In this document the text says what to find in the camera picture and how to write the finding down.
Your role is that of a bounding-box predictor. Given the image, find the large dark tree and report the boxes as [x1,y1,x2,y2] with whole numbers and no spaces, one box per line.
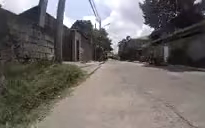
[138,0,205,38]

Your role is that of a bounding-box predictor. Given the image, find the small grey building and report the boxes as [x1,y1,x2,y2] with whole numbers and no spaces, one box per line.
[61,28,95,63]

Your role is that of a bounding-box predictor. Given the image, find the group of trees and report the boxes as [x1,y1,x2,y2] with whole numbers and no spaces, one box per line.
[70,19,114,61]

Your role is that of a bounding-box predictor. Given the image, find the overhead wires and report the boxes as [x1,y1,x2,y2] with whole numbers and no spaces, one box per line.
[88,0,103,23]

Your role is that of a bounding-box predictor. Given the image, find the grey concrete pole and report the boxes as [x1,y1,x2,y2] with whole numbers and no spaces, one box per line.
[53,0,67,64]
[37,0,49,29]

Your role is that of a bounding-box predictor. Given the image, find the grey stone block wall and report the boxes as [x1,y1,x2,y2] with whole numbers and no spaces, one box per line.
[0,5,71,64]

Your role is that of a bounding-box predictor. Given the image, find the grey concrete sidewalk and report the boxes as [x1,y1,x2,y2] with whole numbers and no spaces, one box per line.
[63,60,106,76]

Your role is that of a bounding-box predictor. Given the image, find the distant building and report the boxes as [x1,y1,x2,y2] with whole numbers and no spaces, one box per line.
[118,35,151,62]

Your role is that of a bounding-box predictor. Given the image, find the raised concrete kerb strip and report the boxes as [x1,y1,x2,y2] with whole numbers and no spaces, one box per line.
[143,61,205,74]

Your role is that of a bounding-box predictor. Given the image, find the dark boundary wall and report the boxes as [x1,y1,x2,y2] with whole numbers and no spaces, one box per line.
[141,18,205,69]

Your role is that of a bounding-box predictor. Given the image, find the grey concrete road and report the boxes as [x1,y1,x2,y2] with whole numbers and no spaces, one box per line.
[31,59,205,128]

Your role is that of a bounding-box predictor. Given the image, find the grass verge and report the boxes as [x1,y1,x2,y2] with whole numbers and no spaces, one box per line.
[0,60,89,128]

